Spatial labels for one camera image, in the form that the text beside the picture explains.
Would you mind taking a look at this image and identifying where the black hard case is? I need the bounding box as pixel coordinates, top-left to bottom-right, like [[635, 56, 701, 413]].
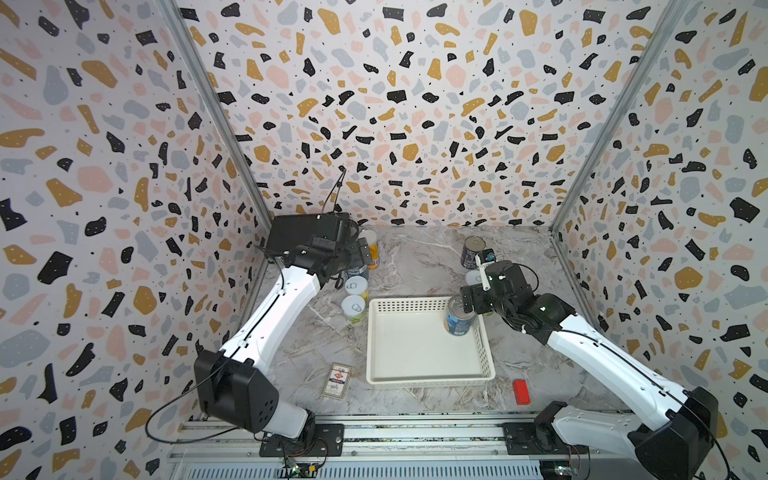
[[266, 214, 322, 254]]

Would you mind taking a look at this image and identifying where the small red block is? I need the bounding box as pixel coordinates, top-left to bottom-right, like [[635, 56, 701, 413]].
[[512, 379, 531, 405]]

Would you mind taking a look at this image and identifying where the dark navy tall can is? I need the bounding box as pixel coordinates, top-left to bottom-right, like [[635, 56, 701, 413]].
[[460, 235, 486, 270]]

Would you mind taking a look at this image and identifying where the blue label can left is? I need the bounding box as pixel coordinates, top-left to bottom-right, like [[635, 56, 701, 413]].
[[345, 259, 369, 280]]

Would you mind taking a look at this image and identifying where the pink label small can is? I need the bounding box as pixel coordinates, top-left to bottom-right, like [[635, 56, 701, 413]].
[[465, 269, 482, 286]]

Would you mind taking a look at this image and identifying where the blue label soup can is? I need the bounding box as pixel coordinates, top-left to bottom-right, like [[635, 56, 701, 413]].
[[444, 295, 476, 336]]

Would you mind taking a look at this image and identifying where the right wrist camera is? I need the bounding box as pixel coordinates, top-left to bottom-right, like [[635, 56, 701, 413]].
[[474, 249, 497, 268]]

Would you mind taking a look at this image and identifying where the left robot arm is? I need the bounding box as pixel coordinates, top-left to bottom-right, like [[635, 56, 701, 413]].
[[194, 236, 373, 441]]

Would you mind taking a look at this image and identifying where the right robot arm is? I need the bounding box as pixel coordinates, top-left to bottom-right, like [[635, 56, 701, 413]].
[[461, 250, 719, 479]]

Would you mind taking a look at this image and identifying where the aluminium corner frame post left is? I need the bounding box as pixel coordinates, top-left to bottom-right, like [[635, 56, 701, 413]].
[[156, 0, 271, 232]]

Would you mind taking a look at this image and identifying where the green label small can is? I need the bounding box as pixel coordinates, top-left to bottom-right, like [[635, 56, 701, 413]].
[[341, 295, 367, 325]]

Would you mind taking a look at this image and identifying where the yellow label small can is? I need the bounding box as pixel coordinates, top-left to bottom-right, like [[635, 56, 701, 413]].
[[344, 275, 369, 301]]

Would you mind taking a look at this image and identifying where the white perforated plastic basket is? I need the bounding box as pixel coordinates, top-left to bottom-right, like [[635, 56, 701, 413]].
[[366, 297, 496, 389]]

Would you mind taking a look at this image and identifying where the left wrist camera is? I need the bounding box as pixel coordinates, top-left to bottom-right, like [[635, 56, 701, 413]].
[[317, 213, 360, 243]]

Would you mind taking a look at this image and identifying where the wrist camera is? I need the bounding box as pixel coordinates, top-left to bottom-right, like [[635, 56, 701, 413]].
[[317, 213, 360, 243], [474, 249, 497, 268]]

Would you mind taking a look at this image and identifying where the aluminium corner frame post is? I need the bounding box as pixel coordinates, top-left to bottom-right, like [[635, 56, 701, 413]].
[[156, 0, 271, 232], [549, 0, 689, 240]]

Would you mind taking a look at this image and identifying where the aluminium corner frame post right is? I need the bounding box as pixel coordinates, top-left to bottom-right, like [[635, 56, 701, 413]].
[[549, 0, 689, 240]]

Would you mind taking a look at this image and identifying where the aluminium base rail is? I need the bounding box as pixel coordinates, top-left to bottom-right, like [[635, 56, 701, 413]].
[[161, 413, 649, 479]]

